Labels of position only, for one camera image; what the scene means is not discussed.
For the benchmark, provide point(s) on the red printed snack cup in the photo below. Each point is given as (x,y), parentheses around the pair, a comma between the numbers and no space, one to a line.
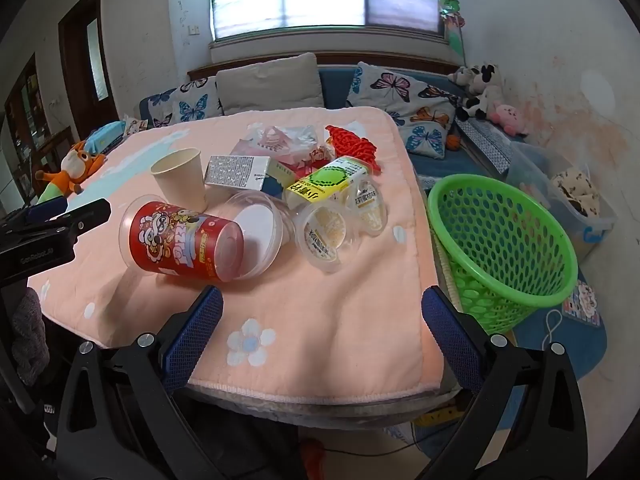
(175,240)

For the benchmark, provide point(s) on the red white wrapper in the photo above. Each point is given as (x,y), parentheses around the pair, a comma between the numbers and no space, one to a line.
(315,157)

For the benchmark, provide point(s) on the large butterfly pillow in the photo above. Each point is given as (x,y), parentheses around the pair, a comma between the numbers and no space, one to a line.
(410,105)

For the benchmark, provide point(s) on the blue tissue pack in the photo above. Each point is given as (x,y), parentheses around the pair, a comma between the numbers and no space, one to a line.
(102,137)

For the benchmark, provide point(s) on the green plastic basket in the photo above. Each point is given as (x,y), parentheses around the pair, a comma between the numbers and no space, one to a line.
(500,250)

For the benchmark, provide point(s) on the yellow power strip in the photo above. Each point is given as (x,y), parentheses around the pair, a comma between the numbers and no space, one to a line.
(440,415)

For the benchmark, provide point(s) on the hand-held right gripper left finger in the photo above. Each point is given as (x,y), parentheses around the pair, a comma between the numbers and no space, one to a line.
(195,340)

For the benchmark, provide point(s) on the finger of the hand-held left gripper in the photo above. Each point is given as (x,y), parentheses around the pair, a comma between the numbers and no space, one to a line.
(87,212)
(47,208)

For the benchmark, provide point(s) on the small snack bag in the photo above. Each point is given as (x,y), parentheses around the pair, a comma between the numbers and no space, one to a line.
(135,125)

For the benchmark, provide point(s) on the small orange ball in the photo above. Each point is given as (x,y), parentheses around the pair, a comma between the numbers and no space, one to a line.
(453,142)

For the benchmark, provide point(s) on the grey patterned cloth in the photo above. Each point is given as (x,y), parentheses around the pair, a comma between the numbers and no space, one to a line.
(485,142)

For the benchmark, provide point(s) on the orange fox plush toy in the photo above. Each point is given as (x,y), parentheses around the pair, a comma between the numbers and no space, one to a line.
(75,167)

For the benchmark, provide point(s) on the cow plush toy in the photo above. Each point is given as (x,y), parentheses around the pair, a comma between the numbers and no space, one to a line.
(480,90)

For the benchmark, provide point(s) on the clear plastic dome lid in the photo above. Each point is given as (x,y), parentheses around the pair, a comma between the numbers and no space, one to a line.
(260,232)

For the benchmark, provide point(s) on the colourful pinwheel toy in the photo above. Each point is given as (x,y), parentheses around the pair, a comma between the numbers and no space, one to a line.
(452,20)

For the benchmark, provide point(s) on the pink white plastic bag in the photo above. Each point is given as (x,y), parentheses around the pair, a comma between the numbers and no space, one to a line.
(272,140)

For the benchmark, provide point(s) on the large clear jelly cup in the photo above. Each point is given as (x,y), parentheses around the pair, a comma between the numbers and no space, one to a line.
(327,232)

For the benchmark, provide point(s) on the beige paper cup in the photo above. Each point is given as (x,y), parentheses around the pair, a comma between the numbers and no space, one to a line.
(180,177)

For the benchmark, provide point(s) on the pink flower blanket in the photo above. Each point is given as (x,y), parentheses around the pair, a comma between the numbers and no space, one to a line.
(300,310)

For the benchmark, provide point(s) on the beige cushion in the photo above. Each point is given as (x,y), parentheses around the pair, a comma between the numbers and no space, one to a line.
(270,85)

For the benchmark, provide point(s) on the grey patterned carton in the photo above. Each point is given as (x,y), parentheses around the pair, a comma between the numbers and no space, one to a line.
(235,172)

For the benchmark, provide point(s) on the yellow green drink pouch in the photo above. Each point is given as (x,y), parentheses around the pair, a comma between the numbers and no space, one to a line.
(325,180)

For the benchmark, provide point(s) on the dark wooden door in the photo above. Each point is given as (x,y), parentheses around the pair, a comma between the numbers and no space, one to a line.
(87,60)

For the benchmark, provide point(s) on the pink plush toy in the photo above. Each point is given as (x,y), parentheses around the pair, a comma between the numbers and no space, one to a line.
(507,117)

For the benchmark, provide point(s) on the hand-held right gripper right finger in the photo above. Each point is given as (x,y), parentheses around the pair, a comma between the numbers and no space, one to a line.
(450,340)

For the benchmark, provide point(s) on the small butterfly pillow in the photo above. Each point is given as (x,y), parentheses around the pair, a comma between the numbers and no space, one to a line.
(197,102)

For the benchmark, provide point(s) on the blue butterfly cushion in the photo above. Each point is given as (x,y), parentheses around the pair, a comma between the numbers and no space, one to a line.
(157,107)

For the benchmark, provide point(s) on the cream patterned cloth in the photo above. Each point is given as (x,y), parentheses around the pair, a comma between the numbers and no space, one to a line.
(577,190)

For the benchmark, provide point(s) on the clear plastic storage box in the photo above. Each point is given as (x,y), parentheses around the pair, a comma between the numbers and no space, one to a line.
(545,195)

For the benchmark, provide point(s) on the dark wooden cabinet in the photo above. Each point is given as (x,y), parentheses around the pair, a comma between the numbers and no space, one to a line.
(30,125)

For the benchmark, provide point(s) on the blue white carton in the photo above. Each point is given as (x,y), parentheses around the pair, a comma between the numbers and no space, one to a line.
(277,180)

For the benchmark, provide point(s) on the small clear jelly cup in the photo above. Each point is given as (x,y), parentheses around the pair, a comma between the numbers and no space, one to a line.
(371,205)

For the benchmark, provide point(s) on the red foam fruit net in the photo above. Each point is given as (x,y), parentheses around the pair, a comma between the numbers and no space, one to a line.
(352,145)

